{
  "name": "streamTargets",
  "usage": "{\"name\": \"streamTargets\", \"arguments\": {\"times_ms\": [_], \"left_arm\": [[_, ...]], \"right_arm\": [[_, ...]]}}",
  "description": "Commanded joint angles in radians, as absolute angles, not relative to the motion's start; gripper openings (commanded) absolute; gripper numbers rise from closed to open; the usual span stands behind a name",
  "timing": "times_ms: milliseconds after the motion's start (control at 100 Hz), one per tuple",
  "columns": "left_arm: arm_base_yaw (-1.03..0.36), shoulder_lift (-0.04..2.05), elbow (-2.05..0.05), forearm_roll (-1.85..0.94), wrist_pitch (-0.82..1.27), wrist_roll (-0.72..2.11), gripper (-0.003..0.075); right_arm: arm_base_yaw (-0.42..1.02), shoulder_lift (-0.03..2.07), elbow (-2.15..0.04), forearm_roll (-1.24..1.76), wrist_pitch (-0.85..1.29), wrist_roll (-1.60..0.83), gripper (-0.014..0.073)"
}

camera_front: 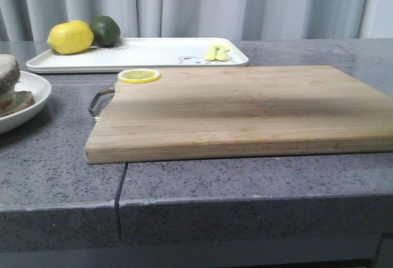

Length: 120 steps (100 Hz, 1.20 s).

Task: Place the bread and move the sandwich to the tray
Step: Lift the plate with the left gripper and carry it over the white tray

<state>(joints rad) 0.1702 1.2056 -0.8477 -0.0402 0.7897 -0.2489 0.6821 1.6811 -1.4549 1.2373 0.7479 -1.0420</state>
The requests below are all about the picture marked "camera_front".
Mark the white round plate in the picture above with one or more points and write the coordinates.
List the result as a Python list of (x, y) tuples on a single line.
[(40, 89)]

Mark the white bread slice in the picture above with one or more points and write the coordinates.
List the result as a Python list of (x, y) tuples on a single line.
[(10, 73)]

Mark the white rectangular tray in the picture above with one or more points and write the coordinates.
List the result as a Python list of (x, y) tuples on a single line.
[(133, 52)]

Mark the wooden cutting board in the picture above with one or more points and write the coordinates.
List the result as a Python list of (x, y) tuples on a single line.
[(197, 113)]

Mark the pale green clip pieces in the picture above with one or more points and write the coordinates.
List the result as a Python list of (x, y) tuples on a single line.
[(217, 52)]

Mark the yellow lemon slice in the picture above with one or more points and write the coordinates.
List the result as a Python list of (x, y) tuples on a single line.
[(139, 76)]

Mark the grey curtain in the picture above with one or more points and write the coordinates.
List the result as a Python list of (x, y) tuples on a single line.
[(31, 20)]

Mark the green lime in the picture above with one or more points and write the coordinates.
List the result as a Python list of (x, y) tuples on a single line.
[(105, 30)]

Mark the whole yellow lemon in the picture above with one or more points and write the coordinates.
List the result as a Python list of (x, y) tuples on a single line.
[(71, 37)]

